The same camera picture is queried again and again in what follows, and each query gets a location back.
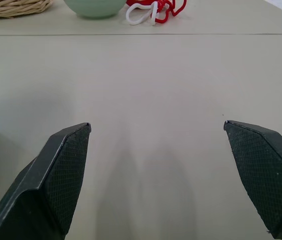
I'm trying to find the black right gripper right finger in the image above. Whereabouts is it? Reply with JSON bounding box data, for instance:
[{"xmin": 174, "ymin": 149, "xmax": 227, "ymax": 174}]
[{"xmin": 223, "ymin": 120, "xmax": 282, "ymax": 240}]

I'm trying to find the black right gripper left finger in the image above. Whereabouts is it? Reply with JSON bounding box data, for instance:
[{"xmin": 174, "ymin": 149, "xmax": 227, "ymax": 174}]
[{"xmin": 0, "ymin": 122, "xmax": 92, "ymax": 240}]

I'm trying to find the light green ceramic bowl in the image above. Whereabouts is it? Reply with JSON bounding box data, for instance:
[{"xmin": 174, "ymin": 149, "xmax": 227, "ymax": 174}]
[{"xmin": 63, "ymin": 0, "xmax": 128, "ymax": 19}]

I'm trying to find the white cord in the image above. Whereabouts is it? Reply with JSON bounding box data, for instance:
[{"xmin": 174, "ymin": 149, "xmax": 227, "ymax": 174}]
[{"xmin": 125, "ymin": 0, "xmax": 171, "ymax": 26}]

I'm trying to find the woven wicker basket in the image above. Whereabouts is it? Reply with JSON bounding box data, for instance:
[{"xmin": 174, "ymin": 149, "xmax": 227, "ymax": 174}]
[{"xmin": 0, "ymin": 0, "xmax": 54, "ymax": 20}]

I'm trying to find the red cord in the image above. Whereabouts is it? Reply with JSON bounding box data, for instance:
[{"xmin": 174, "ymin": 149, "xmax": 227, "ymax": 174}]
[{"xmin": 126, "ymin": 0, "xmax": 188, "ymax": 25}]

